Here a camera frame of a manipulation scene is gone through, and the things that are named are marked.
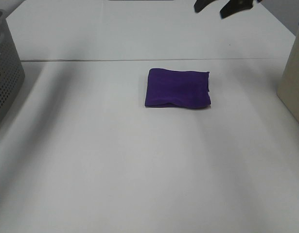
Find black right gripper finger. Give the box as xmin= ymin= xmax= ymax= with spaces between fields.
xmin=220 ymin=0 xmax=253 ymax=18
xmin=194 ymin=0 xmax=213 ymax=12

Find purple towel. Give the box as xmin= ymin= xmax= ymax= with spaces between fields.
xmin=144 ymin=68 xmax=211 ymax=109

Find beige fabric bin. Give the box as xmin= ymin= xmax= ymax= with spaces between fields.
xmin=277 ymin=29 xmax=299 ymax=123

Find grey perforated laundry basket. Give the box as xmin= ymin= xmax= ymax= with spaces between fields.
xmin=0 ymin=9 xmax=25 ymax=124

